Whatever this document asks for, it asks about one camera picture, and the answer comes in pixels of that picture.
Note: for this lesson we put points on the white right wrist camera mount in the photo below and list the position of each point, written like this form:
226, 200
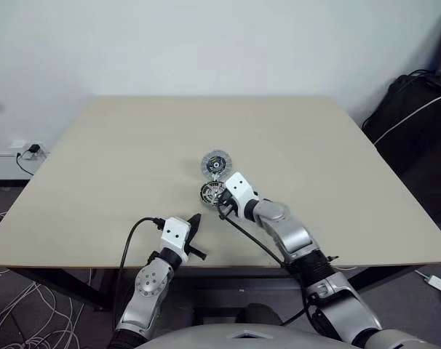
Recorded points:
238, 187

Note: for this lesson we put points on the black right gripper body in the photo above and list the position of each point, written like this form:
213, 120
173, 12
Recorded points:
229, 203

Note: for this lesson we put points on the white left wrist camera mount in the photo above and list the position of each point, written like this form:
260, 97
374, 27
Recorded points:
175, 232

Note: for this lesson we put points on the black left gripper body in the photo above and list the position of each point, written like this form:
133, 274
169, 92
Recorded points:
191, 243

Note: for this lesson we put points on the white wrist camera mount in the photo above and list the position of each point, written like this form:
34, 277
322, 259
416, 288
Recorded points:
238, 187
175, 232

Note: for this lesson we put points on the white floor power adapter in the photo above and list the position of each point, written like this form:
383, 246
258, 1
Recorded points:
439, 283

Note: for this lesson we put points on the black plug-in charger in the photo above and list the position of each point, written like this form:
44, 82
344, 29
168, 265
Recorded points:
33, 148

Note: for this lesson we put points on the grey robot torso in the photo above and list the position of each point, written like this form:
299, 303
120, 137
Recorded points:
206, 338

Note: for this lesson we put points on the black rimmed silver motor rotor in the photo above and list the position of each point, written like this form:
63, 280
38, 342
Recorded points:
209, 191

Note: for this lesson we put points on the white wall socket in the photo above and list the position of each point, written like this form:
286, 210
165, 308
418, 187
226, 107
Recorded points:
16, 143

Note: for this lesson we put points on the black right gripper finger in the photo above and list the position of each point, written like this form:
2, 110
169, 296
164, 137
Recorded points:
223, 212
221, 196

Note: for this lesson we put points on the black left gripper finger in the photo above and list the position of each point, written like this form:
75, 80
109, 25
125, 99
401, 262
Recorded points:
195, 225
198, 252

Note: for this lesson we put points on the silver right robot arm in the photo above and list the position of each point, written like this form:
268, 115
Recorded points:
293, 232

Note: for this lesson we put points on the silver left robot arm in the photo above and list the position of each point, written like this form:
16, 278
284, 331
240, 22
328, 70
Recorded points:
151, 283

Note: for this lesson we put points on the black fabric bag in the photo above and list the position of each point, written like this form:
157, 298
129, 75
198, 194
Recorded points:
417, 145

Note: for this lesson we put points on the black table frame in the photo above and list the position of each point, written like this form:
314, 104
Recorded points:
220, 274

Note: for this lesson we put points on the round metal gear part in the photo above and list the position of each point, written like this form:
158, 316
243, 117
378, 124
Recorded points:
224, 160

